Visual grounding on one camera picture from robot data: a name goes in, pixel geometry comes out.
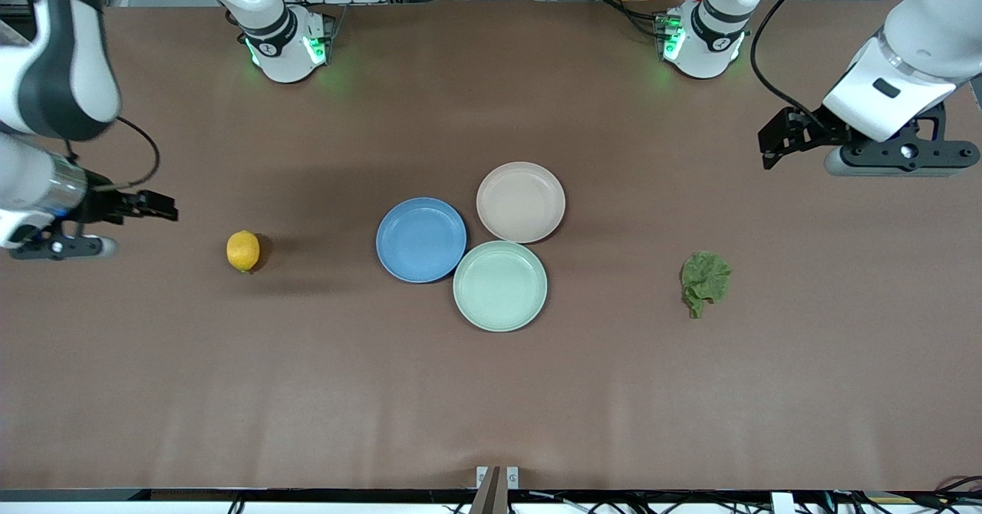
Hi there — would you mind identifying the yellow lemon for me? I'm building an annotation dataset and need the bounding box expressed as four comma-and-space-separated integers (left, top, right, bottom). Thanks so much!
226, 230, 261, 273

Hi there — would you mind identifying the green lettuce leaf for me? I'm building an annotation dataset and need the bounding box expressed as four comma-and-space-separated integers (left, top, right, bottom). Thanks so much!
680, 250, 733, 320

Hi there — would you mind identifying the blue round plate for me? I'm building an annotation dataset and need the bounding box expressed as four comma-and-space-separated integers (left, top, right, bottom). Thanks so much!
376, 197, 467, 284

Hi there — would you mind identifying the beige round plate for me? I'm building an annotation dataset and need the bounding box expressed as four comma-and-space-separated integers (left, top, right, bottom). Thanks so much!
476, 161, 566, 244

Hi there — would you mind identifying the light green round plate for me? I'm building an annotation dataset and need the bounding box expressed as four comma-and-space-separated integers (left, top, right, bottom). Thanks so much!
453, 240, 549, 333

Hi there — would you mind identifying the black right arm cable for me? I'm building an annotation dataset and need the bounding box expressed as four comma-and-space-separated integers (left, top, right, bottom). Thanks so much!
68, 115, 161, 192

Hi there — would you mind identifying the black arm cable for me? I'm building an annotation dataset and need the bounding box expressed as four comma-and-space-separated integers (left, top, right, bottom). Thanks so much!
68, 115, 161, 192
750, 0, 835, 116

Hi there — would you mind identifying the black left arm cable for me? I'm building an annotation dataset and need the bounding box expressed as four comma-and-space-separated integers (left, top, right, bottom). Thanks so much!
750, 0, 835, 116

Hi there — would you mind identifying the black table edge rail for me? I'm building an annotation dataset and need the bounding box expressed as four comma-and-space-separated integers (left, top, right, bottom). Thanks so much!
0, 488, 982, 504

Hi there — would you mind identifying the small metal table bracket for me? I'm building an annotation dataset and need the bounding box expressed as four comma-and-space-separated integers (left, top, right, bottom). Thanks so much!
476, 466, 520, 491

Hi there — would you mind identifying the brown post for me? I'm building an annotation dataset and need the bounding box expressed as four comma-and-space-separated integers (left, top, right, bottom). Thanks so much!
469, 466, 503, 514

